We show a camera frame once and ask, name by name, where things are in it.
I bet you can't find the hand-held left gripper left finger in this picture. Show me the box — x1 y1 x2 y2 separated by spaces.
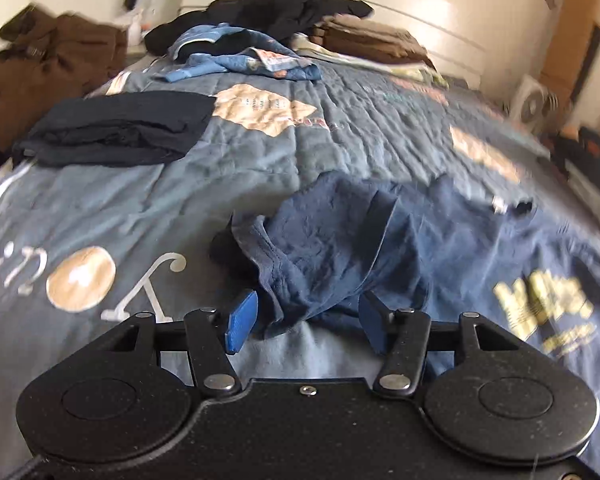
115 290 259 395

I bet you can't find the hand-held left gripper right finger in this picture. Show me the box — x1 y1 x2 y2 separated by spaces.
358 291 501 395

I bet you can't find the navy printed t-shirt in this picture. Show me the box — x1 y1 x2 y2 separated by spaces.
210 170 600 381

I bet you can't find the stack of dark folded clothes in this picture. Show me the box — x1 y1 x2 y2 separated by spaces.
550 127 600 211

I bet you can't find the stack of brown folded clothes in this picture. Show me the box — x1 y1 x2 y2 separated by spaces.
292 12 448 86

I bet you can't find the pile of black clothes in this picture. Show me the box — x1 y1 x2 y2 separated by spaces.
144 0 373 56

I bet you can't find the grey-blue quilted blanket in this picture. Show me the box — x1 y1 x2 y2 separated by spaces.
0 52 600 461

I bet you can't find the black folded garment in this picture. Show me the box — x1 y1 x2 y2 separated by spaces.
12 91 217 168

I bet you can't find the light blue printed garment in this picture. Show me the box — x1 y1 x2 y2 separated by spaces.
152 24 323 83

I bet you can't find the white box fan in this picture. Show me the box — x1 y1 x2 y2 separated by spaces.
509 75 561 133

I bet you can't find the white headboard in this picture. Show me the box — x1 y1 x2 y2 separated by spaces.
180 0 486 86

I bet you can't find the brown jacket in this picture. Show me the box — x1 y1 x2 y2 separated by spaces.
0 5 128 153

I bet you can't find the dark framed panel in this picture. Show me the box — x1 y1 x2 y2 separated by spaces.
572 25 600 106

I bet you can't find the wooden board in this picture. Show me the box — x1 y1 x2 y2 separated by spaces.
537 0 600 106

